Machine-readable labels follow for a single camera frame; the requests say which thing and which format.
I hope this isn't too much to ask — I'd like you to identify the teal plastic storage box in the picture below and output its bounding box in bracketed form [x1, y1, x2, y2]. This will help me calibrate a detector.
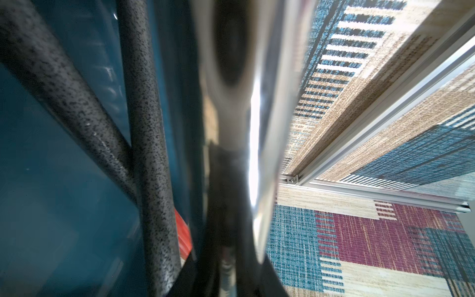
[1, 1, 190, 297]

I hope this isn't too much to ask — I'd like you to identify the chrome blue handled hoe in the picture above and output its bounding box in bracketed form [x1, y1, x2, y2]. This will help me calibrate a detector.
[190, 1, 317, 297]

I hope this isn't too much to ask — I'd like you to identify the grey hoe red grip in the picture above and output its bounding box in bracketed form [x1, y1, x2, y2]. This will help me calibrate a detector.
[117, 1, 182, 297]
[1, 1, 138, 204]

